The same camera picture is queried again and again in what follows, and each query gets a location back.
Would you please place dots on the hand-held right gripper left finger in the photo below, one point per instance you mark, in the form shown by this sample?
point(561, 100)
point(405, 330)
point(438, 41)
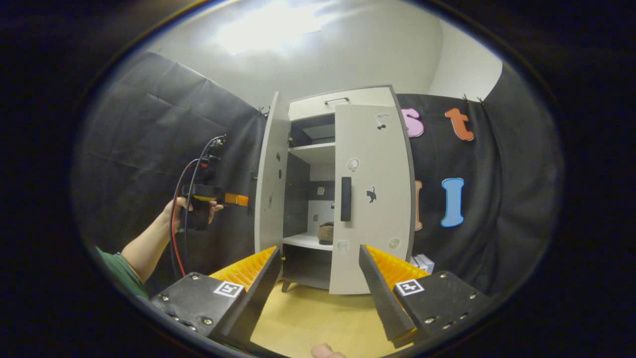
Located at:
point(258, 293)

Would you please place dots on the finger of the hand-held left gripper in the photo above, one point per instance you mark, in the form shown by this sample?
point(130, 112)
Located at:
point(236, 199)

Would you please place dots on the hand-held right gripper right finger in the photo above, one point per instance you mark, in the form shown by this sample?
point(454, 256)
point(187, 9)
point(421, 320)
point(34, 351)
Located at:
point(385, 298)

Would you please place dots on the white door with phone sticker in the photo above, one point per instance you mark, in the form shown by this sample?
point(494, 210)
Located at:
point(271, 174)

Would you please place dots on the white shoe cabinet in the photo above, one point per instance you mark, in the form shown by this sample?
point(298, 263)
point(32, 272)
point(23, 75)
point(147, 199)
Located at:
point(310, 268)

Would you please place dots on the white door with cat sticker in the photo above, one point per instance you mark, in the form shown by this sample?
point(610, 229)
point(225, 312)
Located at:
point(377, 238)

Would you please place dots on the brown fuzzy shoe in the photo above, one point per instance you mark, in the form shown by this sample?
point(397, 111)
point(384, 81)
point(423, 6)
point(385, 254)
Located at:
point(326, 233)

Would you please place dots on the white cabinet shelf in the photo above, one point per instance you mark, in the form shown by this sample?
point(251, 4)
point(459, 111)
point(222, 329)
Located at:
point(303, 241)
point(318, 151)

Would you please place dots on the white cabinet drawer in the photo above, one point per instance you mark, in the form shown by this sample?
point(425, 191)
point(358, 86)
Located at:
point(308, 107)

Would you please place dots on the black backdrop cloth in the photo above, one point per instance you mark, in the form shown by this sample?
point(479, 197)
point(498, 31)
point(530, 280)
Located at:
point(472, 248)

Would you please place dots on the green shirt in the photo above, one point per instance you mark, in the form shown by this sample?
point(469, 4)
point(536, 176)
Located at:
point(124, 273)

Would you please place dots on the ceiling light panel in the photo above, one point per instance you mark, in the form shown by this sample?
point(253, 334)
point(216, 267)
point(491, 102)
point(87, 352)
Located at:
point(273, 27)

